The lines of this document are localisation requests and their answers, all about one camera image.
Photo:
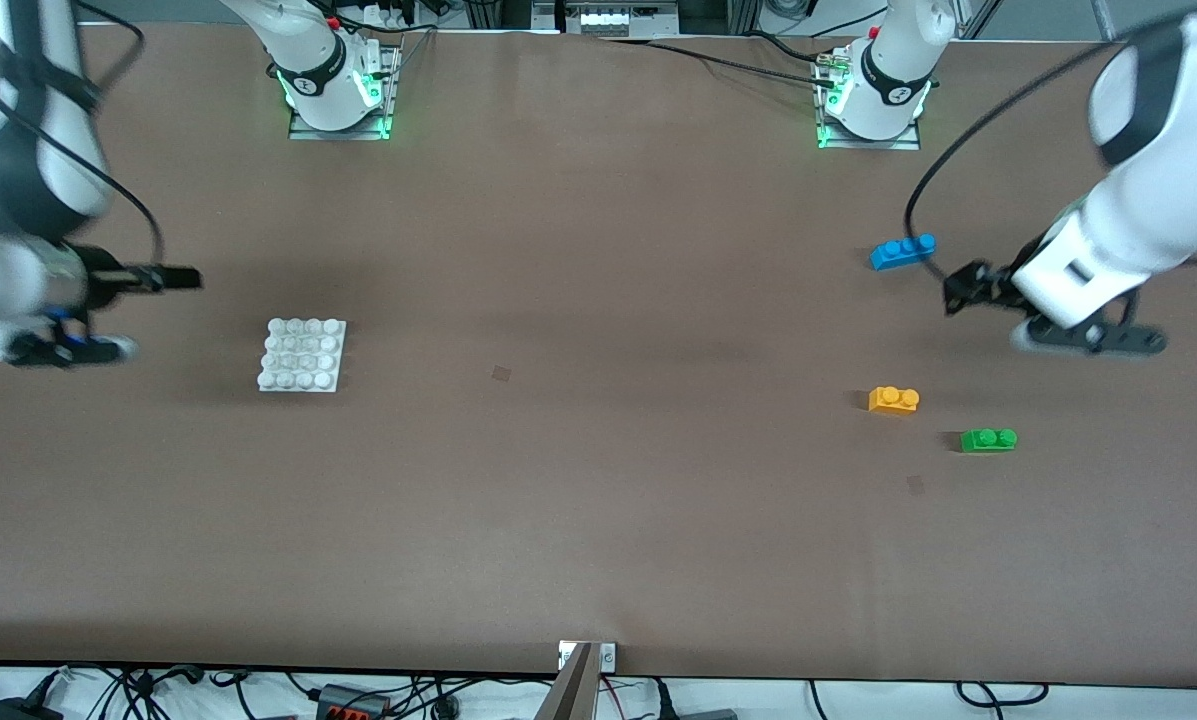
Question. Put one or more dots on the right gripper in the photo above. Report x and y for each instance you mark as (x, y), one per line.
(108, 279)

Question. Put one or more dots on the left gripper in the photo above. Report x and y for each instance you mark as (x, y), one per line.
(986, 284)

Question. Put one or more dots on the yellow two-stud block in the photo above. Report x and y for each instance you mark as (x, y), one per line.
(893, 402)

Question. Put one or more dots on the white studded base plate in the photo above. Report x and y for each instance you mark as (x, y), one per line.
(301, 355)

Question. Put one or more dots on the green two-stud block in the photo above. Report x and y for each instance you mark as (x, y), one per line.
(988, 441)

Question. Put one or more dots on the blue two-stud block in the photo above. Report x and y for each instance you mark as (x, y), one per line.
(898, 254)

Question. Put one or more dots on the black power adapter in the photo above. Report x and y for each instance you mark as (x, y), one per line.
(23, 711)

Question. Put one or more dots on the black connector with orange levers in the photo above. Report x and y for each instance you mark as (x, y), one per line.
(353, 702)

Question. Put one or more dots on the white power strip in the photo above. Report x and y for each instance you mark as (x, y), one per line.
(608, 20)

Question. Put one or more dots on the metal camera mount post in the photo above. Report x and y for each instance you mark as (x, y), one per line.
(578, 690)

